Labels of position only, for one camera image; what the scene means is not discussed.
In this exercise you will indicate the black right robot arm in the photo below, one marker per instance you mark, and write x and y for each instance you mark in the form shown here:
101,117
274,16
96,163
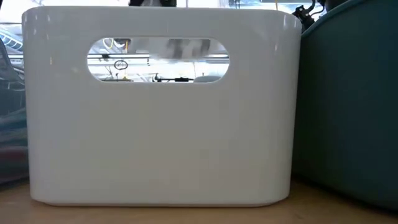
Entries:
303,15

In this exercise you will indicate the teal plastic bin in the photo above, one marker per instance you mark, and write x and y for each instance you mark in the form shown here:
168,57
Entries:
348,109

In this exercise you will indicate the white plastic bin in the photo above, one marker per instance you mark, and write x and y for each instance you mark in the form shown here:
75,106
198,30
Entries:
155,140

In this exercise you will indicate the grey translucent plastic bin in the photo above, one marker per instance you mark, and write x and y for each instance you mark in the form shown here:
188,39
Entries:
12,124

